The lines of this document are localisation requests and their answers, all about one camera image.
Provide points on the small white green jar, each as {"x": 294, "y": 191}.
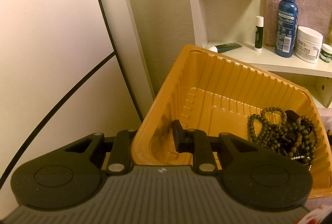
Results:
{"x": 326, "y": 53}

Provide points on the cream wooden shelf unit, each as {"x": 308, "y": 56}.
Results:
{"x": 222, "y": 21}

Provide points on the large white cream jar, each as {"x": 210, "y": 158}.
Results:
{"x": 308, "y": 44}

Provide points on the dark green lying tube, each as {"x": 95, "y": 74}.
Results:
{"x": 223, "y": 48}

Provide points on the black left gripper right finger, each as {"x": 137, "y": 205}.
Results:
{"x": 195, "y": 142}

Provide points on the green white lip balm stick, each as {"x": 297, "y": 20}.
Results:
{"x": 259, "y": 25}

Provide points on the orange plastic tray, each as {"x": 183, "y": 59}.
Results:
{"x": 216, "y": 93}

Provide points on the black hair clips in tray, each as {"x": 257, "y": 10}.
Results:
{"x": 294, "y": 137}

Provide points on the blue spray bottle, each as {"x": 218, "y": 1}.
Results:
{"x": 287, "y": 23}

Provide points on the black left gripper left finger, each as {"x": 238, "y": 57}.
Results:
{"x": 119, "y": 162}

